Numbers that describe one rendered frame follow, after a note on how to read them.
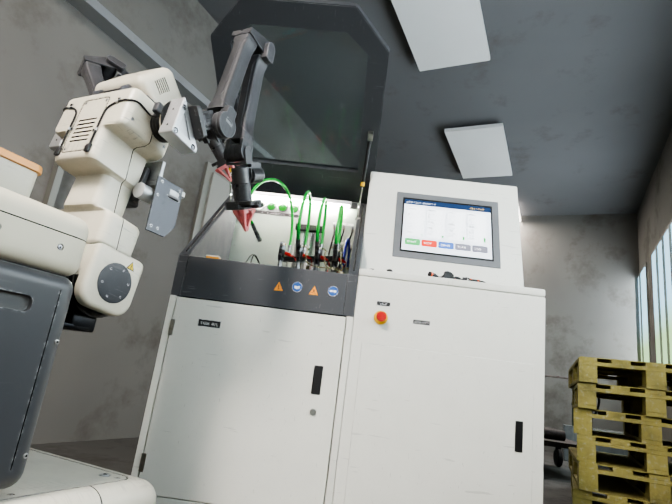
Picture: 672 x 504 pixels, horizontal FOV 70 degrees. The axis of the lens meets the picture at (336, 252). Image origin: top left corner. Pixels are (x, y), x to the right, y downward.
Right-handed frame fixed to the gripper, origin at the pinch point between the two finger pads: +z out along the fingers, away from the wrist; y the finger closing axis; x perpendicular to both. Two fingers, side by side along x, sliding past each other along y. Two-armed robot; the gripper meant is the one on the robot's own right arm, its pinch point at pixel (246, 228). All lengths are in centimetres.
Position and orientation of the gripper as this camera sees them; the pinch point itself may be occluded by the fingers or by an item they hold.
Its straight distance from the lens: 159.7
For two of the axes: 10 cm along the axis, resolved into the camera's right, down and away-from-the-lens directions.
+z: 0.7, 9.8, 1.6
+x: -4.2, 1.8, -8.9
